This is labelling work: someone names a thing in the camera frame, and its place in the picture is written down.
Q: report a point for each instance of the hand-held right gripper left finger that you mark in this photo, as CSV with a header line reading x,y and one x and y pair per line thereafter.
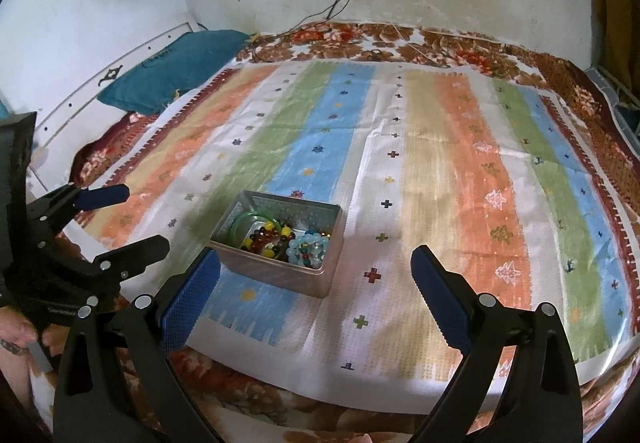
x,y
192,295

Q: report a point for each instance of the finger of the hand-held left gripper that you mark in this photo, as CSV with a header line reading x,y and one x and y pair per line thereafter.
x,y
135,255
102,197

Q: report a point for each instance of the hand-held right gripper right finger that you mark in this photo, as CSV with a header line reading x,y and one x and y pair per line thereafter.
x,y
440,295

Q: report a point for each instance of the green jade bangle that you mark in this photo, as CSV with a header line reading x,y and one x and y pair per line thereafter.
x,y
240,220

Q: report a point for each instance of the silver metal tin box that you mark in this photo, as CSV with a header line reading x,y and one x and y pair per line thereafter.
x,y
280,278

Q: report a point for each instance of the person's left hand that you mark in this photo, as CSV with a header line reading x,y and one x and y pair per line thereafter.
x,y
15,333

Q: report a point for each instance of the striped woven mat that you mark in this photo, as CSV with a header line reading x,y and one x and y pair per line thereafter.
x,y
450,198

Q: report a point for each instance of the teal pillow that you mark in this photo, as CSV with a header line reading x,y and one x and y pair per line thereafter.
x,y
170,68

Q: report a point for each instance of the yellow cloth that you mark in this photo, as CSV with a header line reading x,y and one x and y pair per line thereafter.
x,y
620,8

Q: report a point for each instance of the white bed frame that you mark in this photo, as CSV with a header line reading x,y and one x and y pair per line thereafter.
x,y
100,98

